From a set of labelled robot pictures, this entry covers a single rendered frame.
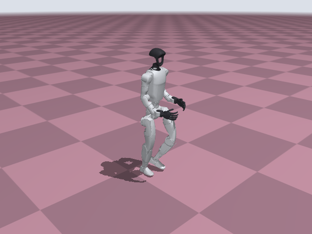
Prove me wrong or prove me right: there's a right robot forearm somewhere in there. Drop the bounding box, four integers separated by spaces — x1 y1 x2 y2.
141 96 160 117

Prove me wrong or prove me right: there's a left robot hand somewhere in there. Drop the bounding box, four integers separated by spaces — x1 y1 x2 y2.
172 97 186 111

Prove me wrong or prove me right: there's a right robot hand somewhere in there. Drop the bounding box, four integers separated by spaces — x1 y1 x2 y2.
157 109 178 120

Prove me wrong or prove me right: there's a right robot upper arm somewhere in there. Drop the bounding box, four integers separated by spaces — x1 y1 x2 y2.
140 72 153 101

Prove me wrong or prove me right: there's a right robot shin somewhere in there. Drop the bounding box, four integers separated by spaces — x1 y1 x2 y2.
141 144 152 168

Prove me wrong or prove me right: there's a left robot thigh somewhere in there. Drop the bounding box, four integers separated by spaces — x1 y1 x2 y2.
161 107 176 146

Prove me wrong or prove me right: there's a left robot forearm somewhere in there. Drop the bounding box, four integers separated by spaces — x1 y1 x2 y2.
163 89 174 103

